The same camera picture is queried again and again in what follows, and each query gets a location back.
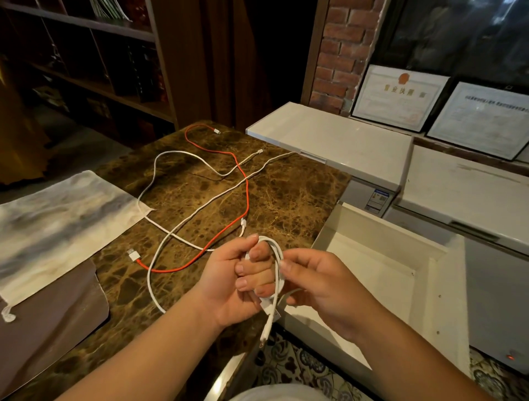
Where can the person's right hand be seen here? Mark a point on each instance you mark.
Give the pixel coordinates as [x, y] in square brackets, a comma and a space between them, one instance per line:
[330, 293]

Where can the person's left hand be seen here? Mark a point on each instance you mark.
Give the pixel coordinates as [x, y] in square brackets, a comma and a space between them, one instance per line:
[223, 285]

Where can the person's left middle finger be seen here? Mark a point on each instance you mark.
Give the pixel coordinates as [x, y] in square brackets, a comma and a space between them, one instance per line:
[256, 267]

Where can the person's left thumb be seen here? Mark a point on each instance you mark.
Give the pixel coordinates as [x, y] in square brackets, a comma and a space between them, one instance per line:
[235, 247]

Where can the person's left little finger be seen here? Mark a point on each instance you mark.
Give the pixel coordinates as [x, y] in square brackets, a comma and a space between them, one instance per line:
[257, 303]

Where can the person's right thumb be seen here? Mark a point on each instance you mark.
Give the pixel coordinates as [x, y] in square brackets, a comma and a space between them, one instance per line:
[298, 258]

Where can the person's left forearm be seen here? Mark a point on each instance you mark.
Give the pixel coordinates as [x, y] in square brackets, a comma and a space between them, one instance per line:
[148, 359]

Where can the person's right forearm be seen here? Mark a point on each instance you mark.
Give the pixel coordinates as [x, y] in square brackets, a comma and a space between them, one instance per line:
[413, 363]

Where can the white open drawer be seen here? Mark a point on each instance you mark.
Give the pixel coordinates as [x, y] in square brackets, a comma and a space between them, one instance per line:
[372, 264]

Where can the white rounded object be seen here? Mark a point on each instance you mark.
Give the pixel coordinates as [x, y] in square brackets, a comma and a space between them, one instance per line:
[281, 393]

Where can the small white chest freezer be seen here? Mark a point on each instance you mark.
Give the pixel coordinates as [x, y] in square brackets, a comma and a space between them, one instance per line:
[334, 140]

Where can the large white chest freezer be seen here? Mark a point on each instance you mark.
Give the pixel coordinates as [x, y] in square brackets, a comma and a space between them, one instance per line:
[467, 198]

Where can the brown curtain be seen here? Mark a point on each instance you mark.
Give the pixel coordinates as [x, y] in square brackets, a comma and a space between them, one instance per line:
[231, 58]

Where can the framed certificate with red emblem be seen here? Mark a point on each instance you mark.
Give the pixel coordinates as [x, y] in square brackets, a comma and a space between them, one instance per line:
[399, 97]

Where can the row of dark books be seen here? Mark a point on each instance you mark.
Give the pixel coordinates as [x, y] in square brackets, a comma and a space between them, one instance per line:
[142, 72]

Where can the dark wooden bookshelf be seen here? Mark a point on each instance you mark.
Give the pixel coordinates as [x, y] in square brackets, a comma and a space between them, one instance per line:
[161, 62]

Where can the framed plain text certificate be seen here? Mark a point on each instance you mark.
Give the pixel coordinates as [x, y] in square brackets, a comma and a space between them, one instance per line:
[483, 119]

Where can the dark glass window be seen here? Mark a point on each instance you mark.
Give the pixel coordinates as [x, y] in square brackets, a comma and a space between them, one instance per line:
[454, 37]

